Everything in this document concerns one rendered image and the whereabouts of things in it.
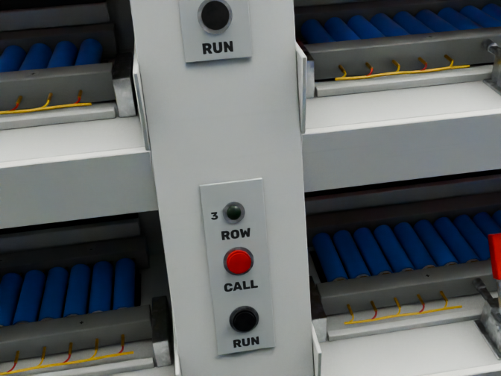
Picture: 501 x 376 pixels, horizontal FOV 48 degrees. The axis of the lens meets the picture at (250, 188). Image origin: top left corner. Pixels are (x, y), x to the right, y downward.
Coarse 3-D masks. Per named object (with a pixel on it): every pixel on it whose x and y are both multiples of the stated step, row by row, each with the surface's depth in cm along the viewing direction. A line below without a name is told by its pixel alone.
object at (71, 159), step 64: (0, 0) 46; (64, 0) 47; (0, 64) 42; (64, 64) 42; (128, 64) 39; (0, 128) 37; (64, 128) 37; (128, 128) 37; (0, 192) 34; (64, 192) 35; (128, 192) 35
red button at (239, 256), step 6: (234, 252) 36; (240, 252) 36; (246, 252) 36; (228, 258) 36; (234, 258) 36; (240, 258) 36; (246, 258) 36; (228, 264) 36; (234, 264) 36; (240, 264) 36; (246, 264) 36; (234, 270) 36; (240, 270) 36; (246, 270) 37
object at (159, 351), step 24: (0, 240) 52; (24, 240) 52; (48, 240) 53; (72, 240) 53; (144, 288) 51; (168, 288) 51; (168, 312) 47; (168, 336) 44; (24, 360) 45; (48, 360) 45; (72, 360) 45; (96, 360) 45; (120, 360) 44; (168, 360) 44
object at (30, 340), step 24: (120, 312) 46; (144, 312) 45; (0, 336) 44; (24, 336) 44; (48, 336) 44; (72, 336) 44; (96, 336) 45; (120, 336) 45; (144, 336) 46; (0, 360) 44
